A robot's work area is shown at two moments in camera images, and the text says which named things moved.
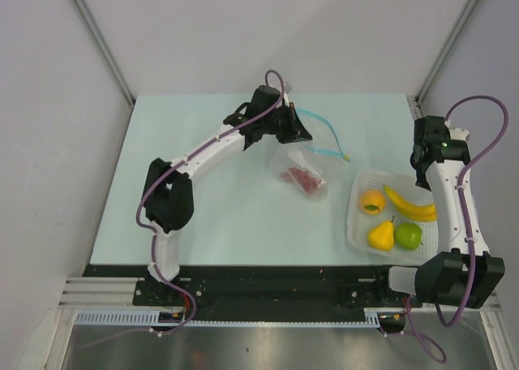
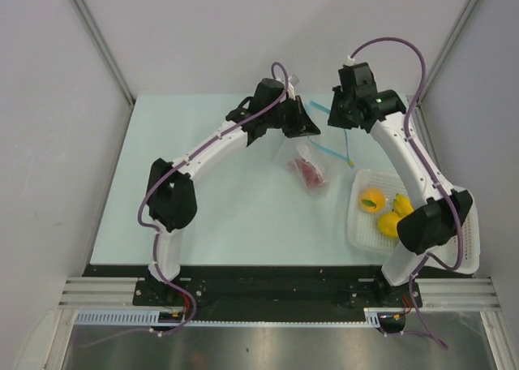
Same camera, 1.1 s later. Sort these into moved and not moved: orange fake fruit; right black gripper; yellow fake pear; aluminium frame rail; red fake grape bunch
Moved: right black gripper; yellow fake pear; red fake grape bunch
Not moved: orange fake fruit; aluminium frame rail
